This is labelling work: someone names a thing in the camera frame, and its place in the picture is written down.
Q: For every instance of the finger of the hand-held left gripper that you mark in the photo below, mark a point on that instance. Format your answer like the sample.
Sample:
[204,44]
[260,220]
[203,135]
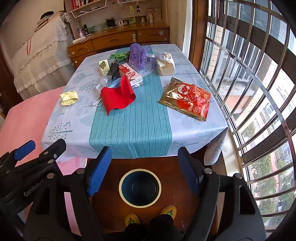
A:
[55,148]
[24,149]

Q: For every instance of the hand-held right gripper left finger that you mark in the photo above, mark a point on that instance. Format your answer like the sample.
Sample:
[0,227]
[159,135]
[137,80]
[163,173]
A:
[99,172]

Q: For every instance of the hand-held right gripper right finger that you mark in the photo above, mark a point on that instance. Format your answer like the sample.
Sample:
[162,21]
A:
[189,172]

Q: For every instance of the blue cream-rimmed trash bin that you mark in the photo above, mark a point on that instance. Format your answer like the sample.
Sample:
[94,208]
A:
[140,190]

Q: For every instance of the yellow paper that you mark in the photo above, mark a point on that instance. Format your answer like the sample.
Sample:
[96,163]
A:
[68,98]

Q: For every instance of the gold red snack bag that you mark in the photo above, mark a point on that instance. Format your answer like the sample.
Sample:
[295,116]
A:
[185,97]

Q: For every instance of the clear plastic wrapper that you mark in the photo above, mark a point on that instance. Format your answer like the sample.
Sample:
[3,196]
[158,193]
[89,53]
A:
[101,83]

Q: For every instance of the green gold cardboard box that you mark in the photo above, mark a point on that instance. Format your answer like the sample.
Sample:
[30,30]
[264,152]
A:
[104,66]

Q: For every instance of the red white drink carton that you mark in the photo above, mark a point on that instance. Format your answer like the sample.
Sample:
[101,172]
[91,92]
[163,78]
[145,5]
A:
[130,73]

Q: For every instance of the yellow woven right slipper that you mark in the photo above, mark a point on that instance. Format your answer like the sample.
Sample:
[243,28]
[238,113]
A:
[168,211]

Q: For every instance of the yellow woven slipper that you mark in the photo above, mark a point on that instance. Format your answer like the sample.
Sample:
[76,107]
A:
[132,219]
[168,211]

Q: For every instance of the white window sill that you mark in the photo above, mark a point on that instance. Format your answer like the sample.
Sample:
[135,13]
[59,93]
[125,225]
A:
[232,148]

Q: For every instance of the leaf print teal tablecloth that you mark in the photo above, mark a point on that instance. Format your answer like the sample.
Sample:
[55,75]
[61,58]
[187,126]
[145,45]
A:
[129,125]

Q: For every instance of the yellow woven left slipper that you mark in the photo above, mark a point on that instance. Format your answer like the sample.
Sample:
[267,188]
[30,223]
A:
[132,219]

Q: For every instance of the person's right leg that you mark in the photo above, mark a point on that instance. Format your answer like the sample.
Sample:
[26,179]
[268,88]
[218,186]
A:
[161,226]

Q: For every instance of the person's leg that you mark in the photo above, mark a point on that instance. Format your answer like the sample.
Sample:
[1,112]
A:
[135,233]
[161,226]

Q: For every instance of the person's left leg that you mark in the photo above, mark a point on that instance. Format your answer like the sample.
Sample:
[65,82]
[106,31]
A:
[135,233]

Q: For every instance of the red cloth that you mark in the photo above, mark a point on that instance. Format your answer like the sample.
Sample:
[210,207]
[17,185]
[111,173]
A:
[115,98]

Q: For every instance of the metal window grille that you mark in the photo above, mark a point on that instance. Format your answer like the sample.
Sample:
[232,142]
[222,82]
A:
[268,150]

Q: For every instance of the white lace furniture cover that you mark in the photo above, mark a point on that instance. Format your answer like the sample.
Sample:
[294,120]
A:
[39,60]

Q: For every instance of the white tissue pack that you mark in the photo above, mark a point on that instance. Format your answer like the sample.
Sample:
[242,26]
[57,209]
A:
[165,67]

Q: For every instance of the green snack wrapper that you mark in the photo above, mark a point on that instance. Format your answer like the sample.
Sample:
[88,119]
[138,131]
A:
[116,56]

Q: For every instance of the white power strip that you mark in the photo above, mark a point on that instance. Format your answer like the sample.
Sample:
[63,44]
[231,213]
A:
[81,39]

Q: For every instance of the dark striped snack wrapper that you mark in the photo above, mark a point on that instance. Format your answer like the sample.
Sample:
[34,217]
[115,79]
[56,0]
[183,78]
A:
[126,54]

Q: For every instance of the small white box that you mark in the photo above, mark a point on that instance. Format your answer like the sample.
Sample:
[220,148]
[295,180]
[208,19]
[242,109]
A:
[150,58]

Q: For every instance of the wooden cabinet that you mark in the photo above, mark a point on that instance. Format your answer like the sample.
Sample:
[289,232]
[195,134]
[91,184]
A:
[115,40]

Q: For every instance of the dark bottle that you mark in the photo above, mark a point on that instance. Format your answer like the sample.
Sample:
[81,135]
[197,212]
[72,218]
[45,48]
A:
[84,28]

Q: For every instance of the stack of folded items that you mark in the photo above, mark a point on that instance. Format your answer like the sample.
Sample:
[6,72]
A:
[46,22]

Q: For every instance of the row of books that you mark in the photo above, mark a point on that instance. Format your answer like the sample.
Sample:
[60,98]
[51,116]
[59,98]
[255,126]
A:
[78,3]

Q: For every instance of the white bottle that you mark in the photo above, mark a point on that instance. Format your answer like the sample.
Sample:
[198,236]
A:
[142,19]

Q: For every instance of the yellow hanging ornament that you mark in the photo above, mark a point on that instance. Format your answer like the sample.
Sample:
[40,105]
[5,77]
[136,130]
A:
[131,9]

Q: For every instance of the beige paper bag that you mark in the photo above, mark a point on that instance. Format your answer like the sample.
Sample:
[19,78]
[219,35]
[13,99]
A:
[157,15]

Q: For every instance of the dark hanging ornament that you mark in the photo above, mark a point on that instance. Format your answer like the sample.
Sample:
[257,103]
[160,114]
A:
[138,8]

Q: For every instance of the black picture frame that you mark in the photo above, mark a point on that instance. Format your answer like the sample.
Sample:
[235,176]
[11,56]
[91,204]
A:
[109,22]

